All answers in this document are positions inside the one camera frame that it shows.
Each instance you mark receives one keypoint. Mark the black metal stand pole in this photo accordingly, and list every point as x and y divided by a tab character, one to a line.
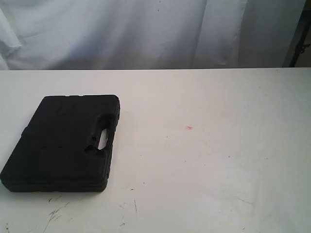
302	39

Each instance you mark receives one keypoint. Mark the black plastic tool case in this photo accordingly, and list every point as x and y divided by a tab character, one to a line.
66	147

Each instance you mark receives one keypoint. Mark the white backdrop curtain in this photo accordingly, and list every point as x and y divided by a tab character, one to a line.
146	34

